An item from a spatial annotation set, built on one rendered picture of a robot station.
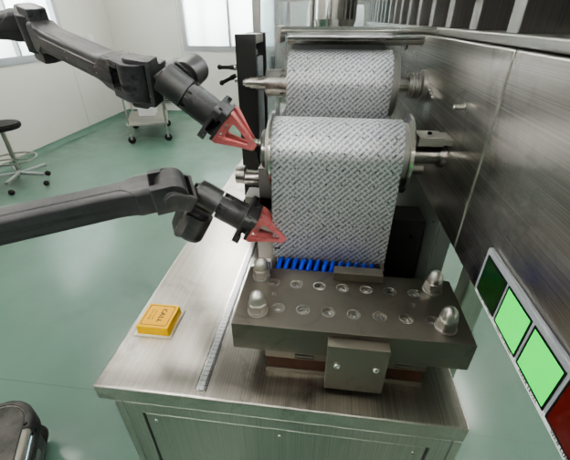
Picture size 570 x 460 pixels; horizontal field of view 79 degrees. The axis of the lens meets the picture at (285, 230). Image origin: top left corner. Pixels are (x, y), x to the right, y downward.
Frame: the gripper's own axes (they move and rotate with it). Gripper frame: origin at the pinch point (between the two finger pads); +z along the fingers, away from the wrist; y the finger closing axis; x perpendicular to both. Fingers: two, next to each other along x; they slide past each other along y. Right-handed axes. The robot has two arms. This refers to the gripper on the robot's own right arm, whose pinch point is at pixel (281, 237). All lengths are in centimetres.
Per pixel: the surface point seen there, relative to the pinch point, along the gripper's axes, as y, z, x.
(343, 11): -72, -11, 41
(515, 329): 31.2, 20.5, 23.7
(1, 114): -297, -284, -222
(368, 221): 0.3, 12.3, 13.1
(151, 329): 13.4, -14.6, -26.7
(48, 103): -372, -282, -225
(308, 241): 0.3, 5.0, 2.5
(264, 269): 8.0, -0.9, -3.3
